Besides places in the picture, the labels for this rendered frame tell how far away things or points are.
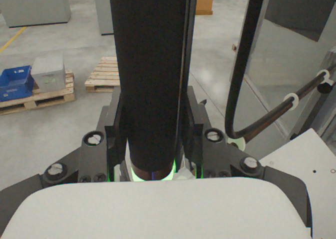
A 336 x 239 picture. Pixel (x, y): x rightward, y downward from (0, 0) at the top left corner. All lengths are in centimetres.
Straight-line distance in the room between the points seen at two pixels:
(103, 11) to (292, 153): 536
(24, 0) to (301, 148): 741
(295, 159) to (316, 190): 9
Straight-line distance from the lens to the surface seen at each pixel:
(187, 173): 24
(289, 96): 41
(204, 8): 842
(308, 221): 36
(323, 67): 67
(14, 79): 388
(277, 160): 66
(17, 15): 769
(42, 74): 311
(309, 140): 65
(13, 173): 254
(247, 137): 30
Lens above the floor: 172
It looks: 39 degrees down
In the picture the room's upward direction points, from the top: 2 degrees clockwise
